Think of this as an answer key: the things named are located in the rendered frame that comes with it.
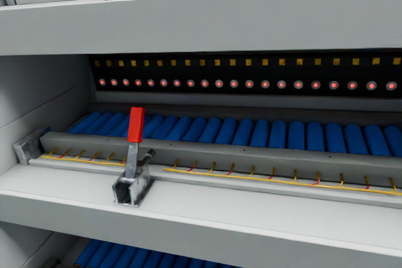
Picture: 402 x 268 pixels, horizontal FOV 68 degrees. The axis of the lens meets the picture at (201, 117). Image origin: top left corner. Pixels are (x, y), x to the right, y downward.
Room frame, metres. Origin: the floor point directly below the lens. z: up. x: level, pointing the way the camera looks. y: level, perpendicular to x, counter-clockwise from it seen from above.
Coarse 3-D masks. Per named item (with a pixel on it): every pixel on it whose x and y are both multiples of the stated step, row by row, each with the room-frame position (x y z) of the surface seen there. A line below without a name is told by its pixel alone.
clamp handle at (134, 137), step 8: (136, 112) 0.29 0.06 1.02; (144, 112) 0.30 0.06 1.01; (136, 120) 0.29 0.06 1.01; (136, 128) 0.29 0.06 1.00; (128, 136) 0.29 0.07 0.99; (136, 136) 0.29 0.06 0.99; (136, 144) 0.29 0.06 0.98; (128, 152) 0.29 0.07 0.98; (136, 152) 0.29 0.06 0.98; (128, 160) 0.28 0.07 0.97; (136, 160) 0.28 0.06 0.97; (128, 168) 0.28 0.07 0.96; (128, 176) 0.28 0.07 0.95; (136, 176) 0.29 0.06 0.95
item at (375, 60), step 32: (96, 64) 0.45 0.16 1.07; (128, 64) 0.44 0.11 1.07; (160, 64) 0.42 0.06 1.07; (192, 64) 0.41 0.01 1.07; (224, 64) 0.40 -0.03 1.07; (256, 64) 0.39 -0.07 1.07; (288, 64) 0.37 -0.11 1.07; (320, 64) 0.36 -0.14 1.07; (352, 64) 0.35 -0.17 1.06; (384, 64) 0.34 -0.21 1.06; (384, 96) 0.36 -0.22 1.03
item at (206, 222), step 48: (96, 96) 0.47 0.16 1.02; (144, 96) 0.45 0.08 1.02; (192, 96) 0.42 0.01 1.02; (240, 96) 0.40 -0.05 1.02; (288, 96) 0.38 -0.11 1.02; (336, 96) 0.37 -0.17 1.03; (0, 144) 0.34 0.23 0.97; (0, 192) 0.31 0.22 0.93; (48, 192) 0.30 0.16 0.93; (96, 192) 0.30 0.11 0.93; (192, 192) 0.28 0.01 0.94; (240, 192) 0.28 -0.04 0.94; (144, 240) 0.27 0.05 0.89; (192, 240) 0.25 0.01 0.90; (240, 240) 0.23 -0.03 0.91; (288, 240) 0.22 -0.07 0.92; (336, 240) 0.21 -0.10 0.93; (384, 240) 0.21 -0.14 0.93
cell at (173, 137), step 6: (180, 120) 0.39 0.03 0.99; (186, 120) 0.39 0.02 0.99; (192, 120) 0.40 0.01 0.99; (180, 126) 0.38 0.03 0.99; (186, 126) 0.38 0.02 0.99; (174, 132) 0.36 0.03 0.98; (180, 132) 0.37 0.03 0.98; (168, 138) 0.35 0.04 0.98; (174, 138) 0.35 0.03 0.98; (180, 138) 0.36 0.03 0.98
